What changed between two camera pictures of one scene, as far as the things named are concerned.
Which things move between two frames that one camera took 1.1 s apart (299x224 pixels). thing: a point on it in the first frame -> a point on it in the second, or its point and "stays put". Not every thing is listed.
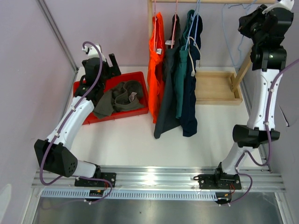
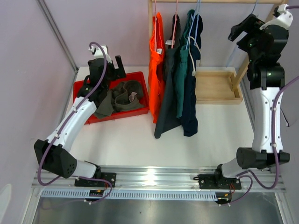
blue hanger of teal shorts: x=196 y=13 stays put
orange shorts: x=155 y=69 stays put
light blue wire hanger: x=224 y=32 -> x=237 y=47
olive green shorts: x=125 y=96 stays put
